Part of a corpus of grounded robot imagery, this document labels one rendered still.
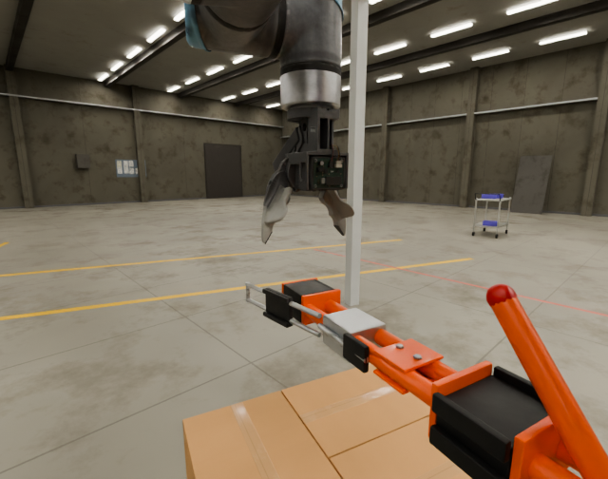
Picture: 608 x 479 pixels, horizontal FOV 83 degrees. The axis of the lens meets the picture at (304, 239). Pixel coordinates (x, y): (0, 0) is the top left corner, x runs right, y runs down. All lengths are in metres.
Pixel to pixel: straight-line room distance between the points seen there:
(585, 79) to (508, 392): 15.91
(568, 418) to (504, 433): 0.05
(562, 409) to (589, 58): 16.10
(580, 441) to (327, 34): 0.50
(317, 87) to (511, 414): 0.43
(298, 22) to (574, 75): 15.88
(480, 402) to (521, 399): 0.04
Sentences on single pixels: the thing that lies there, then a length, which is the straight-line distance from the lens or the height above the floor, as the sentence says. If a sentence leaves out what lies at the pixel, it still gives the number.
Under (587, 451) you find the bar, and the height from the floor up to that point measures 1.25.
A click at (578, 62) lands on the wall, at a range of 16.38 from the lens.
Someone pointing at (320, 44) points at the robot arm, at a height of 1.62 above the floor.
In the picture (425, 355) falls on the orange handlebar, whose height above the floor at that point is 1.24.
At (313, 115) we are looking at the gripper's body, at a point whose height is 1.53.
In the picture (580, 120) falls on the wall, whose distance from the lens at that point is 15.99.
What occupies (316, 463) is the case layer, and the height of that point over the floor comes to 0.54.
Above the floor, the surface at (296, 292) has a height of 1.25.
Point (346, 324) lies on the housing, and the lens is 0.49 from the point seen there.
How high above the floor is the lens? 1.45
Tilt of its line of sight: 11 degrees down
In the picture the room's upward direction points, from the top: straight up
